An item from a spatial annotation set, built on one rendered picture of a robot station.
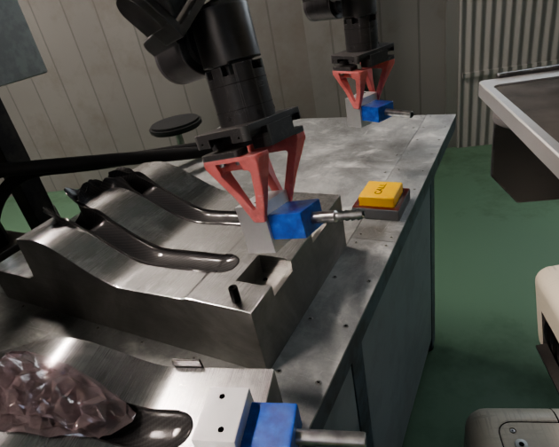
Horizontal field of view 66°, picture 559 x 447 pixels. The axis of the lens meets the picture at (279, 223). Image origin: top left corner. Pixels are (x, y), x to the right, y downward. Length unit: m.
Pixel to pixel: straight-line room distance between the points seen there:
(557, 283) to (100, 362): 0.52
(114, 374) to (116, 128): 3.07
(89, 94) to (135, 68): 0.42
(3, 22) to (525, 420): 1.47
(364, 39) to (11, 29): 0.86
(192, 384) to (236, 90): 0.28
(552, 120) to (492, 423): 0.81
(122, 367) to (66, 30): 3.09
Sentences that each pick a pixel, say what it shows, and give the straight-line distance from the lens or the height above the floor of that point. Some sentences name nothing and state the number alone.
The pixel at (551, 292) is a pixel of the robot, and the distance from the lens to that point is 0.62.
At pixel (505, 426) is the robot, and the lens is 1.12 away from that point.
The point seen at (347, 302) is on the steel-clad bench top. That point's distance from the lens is 0.58.
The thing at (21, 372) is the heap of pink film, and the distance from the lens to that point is 0.47.
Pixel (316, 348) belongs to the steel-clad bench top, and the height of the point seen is 0.80.
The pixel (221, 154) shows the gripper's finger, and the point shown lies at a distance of 0.42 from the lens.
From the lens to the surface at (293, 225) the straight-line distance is 0.43.
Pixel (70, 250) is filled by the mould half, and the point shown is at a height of 0.92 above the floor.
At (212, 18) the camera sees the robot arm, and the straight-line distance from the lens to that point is 0.42.
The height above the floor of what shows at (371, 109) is 0.94.
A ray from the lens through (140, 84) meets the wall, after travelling 3.29.
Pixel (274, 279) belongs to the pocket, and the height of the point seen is 0.86.
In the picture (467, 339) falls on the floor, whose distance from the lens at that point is 1.67.
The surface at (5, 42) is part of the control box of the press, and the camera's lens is 1.29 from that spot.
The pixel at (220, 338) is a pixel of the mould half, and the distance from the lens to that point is 0.51.
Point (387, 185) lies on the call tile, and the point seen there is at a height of 0.84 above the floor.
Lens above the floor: 1.18
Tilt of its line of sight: 29 degrees down
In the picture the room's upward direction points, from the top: 12 degrees counter-clockwise
